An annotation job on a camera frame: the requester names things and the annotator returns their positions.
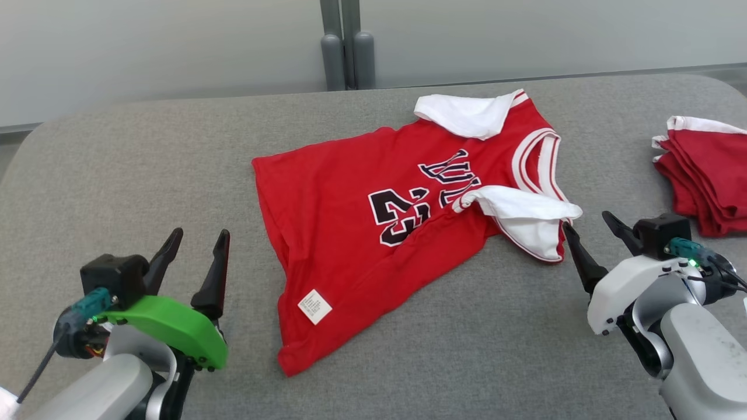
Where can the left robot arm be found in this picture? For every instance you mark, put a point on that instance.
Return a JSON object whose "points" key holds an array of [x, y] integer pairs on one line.
{"points": [[99, 388]]}

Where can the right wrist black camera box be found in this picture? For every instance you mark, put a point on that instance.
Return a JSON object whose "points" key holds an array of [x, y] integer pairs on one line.
{"points": [[662, 233]]}

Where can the red basketball jersey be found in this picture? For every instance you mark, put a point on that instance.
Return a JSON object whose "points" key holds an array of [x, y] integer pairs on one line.
{"points": [[327, 221]]}

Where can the red basketball shorts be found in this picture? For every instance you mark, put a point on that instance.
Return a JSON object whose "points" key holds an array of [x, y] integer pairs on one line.
{"points": [[709, 175]]}

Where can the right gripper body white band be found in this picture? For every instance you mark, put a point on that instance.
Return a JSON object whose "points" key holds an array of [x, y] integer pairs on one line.
{"points": [[618, 291]]}

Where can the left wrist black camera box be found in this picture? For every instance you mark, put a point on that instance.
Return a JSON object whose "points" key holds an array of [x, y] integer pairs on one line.
{"points": [[114, 277]]}

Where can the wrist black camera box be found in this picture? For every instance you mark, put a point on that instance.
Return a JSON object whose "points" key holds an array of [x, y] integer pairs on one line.
{"points": [[662, 233], [114, 277]]}

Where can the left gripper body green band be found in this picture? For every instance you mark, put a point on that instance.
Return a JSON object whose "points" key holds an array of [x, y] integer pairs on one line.
{"points": [[175, 326]]}

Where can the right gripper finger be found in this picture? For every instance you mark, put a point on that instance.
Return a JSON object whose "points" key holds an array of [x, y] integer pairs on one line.
{"points": [[625, 234], [585, 265]]}

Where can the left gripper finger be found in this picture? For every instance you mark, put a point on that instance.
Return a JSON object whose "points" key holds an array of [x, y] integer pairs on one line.
{"points": [[166, 256], [213, 286]]}

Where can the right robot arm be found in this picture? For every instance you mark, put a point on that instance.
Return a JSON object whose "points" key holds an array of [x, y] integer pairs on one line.
{"points": [[700, 361]]}

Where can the grey partition post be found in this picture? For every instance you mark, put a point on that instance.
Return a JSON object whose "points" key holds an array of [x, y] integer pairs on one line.
{"points": [[334, 64], [365, 61]]}

